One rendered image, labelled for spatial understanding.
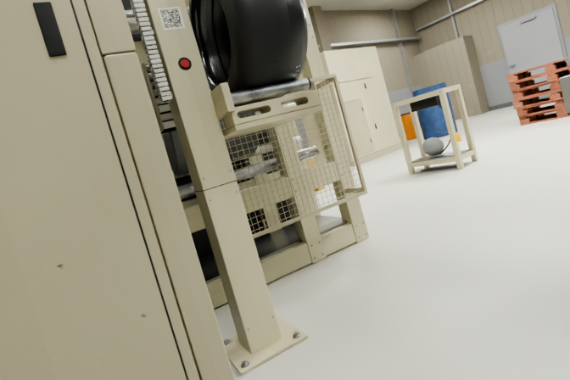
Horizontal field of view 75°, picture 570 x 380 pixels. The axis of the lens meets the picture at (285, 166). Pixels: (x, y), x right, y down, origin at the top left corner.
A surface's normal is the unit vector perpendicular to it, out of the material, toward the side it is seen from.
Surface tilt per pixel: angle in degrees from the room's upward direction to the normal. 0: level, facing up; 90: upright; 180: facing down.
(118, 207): 90
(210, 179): 90
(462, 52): 90
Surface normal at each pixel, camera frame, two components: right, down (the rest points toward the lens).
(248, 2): 0.20, -0.01
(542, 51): -0.76, 0.25
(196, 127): 0.45, -0.07
